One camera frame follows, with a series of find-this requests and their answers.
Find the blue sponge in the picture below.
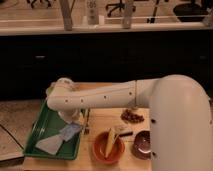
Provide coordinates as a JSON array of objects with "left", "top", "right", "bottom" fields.
[{"left": 60, "top": 123, "right": 82, "bottom": 141}]

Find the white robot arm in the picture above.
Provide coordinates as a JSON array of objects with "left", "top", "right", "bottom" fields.
[{"left": 47, "top": 75, "right": 213, "bottom": 171}]

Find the green plastic tray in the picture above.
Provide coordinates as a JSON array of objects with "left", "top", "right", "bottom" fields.
[{"left": 23, "top": 102, "right": 85, "bottom": 160}]

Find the white cloth in tray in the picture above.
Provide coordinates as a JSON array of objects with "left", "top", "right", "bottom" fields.
[{"left": 36, "top": 135, "right": 63, "bottom": 155}]

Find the thin brown stick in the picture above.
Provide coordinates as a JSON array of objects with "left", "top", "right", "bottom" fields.
[{"left": 84, "top": 109, "right": 90, "bottom": 135}]

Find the yellow-green cup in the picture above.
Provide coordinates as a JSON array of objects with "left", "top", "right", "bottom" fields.
[{"left": 46, "top": 87, "right": 53, "bottom": 97}]

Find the orange bowl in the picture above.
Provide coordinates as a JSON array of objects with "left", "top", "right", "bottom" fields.
[{"left": 92, "top": 132, "right": 125, "bottom": 165}]

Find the yellow banana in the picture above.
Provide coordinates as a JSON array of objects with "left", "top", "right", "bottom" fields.
[{"left": 105, "top": 128, "right": 119, "bottom": 157}]

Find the pile of brown nuts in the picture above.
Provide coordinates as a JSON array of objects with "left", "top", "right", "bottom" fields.
[{"left": 121, "top": 109, "right": 144, "bottom": 124}]

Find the black marker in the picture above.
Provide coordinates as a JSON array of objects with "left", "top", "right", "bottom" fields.
[{"left": 119, "top": 131, "right": 133, "bottom": 137}]

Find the dark cabinet counter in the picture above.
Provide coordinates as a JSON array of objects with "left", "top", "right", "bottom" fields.
[{"left": 0, "top": 26, "right": 213, "bottom": 100}]

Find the dark purple bowl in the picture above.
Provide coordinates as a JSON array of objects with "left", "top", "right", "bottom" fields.
[{"left": 132, "top": 130, "right": 151, "bottom": 160}]

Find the black office chair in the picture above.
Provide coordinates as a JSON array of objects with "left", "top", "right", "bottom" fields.
[{"left": 105, "top": 0, "right": 136, "bottom": 17}]

